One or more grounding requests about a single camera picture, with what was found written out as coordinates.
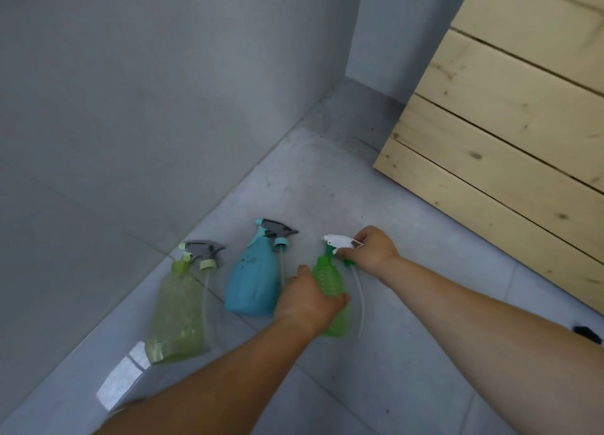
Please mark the small black object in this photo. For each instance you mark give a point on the small black object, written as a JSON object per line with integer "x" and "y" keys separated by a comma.
{"x": 589, "y": 334}

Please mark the person's right hand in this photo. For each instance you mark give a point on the person's right hand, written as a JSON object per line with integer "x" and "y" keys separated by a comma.
{"x": 375, "y": 253}

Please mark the person's left hand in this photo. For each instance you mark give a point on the person's left hand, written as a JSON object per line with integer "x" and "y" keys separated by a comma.
{"x": 299, "y": 302}

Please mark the person's right forearm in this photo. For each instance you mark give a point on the person's right forearm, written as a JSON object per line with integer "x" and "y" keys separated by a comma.
{"x": 495, "y": 349}

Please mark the grey and blue spray head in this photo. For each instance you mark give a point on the grey and blue spray head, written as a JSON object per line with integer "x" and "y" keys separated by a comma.
{"x": 277, "y": 229}

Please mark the white spray head with tube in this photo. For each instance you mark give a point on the white spray head with tube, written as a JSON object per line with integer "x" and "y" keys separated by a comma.
{"x": 339, "y": 242}

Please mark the blue plastic spray bottle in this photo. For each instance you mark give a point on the blue plastic spray bottle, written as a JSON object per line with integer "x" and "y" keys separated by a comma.
{"x": 250, "y": 279}

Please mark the green plastic spray bottle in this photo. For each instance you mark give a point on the green plastic spray bottle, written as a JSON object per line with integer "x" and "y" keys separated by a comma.
{"x": 328, "y": 279}

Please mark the yellow-green plastic spray bottle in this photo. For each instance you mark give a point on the yellow-green plastic spray bottle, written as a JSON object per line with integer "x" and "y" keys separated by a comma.
{"x": 177, "y": 316}

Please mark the person's left thumb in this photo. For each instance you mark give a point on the person's left thumb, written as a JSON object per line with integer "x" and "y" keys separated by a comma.
{"x": 301, "y": 273}

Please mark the person's right thumb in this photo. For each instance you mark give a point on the person's right thumb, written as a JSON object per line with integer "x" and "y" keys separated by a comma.
{"x": 348, "y": 255}

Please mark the person's left forearm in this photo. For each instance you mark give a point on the person's left forearm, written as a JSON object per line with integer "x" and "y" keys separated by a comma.
{"x": 222, "y": 382}

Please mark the light wooden plank crate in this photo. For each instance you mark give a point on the light wooden plank crate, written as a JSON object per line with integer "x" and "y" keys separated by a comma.
{"x": 509, "y": 118}

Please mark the grey and pale green spray head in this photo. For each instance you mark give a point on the grey and pale green spray head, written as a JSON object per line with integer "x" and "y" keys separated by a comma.
{"x": 204, "y": 249}

